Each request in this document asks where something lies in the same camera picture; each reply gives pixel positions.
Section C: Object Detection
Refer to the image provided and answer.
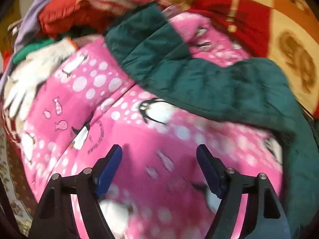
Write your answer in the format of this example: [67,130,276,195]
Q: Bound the dark green puffer jacket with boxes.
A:
[104,3,318,238]

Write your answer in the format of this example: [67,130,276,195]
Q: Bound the floral bed sheet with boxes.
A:
[1,128,37,236]

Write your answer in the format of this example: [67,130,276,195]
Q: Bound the pink penguin print quilt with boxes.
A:
[13,12,282,238]

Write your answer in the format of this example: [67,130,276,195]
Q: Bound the white knit garment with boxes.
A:
[4,37,78,120]

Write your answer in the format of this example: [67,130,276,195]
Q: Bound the green garment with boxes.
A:
[12,38,56,65]

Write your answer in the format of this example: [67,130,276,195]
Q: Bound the lavender garment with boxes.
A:
[1,0,52,93]

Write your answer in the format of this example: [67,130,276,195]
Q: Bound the red cream rose blanket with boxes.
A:
[77,0,319,120]

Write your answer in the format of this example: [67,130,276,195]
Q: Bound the orange red garment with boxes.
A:
[38,0,115,38]

